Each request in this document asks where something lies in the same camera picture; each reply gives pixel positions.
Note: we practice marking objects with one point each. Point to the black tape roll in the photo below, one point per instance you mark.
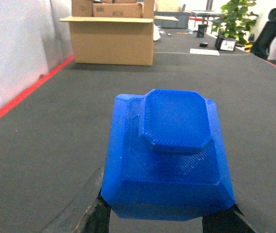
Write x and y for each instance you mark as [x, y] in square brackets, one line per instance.
[203, 45]

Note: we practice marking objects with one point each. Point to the white paper sheet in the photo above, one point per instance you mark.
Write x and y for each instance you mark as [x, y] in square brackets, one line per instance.
[204, 52]

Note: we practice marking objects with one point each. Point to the green potted plant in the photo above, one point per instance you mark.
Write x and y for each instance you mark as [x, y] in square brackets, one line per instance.
[236, 21]

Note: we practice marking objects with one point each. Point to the black white device box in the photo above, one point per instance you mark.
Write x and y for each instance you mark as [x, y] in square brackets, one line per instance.
[225, 43]

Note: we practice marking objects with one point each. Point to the black cup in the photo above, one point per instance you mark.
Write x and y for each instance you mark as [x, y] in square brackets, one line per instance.
[201, 30]

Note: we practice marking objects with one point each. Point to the blue plastic block part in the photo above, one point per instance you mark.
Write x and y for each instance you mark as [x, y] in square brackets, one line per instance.
[166, 157]

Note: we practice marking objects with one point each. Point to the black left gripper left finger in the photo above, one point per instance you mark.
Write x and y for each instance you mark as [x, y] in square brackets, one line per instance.
[88, 212]

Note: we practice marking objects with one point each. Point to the large cardboard box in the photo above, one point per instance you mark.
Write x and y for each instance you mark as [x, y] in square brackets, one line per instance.
[113, 34]

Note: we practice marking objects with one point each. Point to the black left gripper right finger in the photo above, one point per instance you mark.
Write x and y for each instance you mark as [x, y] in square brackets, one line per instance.
[228, 221]

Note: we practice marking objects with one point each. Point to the black office chair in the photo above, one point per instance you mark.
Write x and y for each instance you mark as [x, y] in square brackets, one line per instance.
[261, 47]

